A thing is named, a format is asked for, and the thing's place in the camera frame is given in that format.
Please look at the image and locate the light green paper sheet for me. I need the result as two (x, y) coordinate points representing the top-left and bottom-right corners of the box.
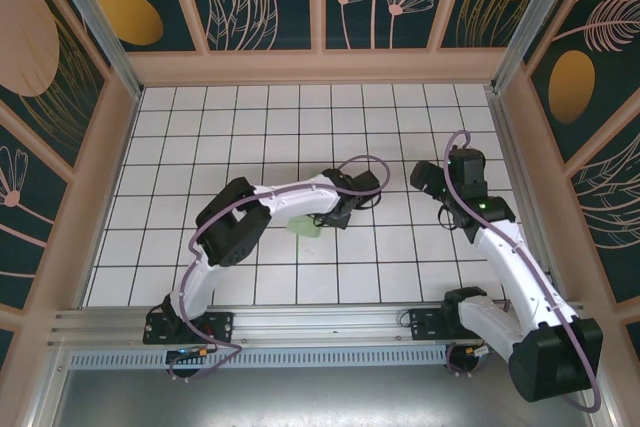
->
(286, 214), (325, 240)

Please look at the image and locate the grey metal sheet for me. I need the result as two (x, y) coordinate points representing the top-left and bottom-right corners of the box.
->
(49, 365), (614, 427)

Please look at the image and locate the wide aluminium profile beam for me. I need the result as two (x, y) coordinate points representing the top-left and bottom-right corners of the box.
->
(47, 301), (594, 348)

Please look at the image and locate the small circuit board with connector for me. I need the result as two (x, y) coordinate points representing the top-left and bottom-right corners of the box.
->
(447, 340), (496, 373)
(164, 345), (217, 366)

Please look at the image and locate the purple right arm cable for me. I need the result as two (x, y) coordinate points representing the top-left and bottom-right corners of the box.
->
(443, 130), (601, 413)

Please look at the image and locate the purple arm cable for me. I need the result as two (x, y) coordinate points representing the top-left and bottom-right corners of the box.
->
(179, 154), (394, 383)
(443, 130), (601, 413)

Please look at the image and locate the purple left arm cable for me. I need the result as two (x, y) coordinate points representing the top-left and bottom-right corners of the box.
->
(179, 154), (394, 383)

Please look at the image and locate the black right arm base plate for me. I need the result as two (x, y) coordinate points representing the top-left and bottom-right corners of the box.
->
(408, 307), (466, 343)

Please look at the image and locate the grey slotted cable duct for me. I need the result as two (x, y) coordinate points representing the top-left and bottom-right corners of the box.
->
(67, 346), (454, 369)

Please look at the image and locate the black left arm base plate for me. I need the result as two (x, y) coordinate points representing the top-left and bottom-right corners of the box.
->
(143, 310), (236, 346)

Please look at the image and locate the aluminium corner post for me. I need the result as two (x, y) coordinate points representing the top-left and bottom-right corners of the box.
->
(39, 0), (146, 101)
(489, 0), (576, 96)

